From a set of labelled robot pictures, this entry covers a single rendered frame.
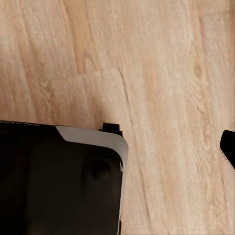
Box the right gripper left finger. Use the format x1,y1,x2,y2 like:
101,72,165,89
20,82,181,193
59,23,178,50
0,130,25,189

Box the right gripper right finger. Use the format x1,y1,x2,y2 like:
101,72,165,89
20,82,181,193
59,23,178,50
220,130,235,169

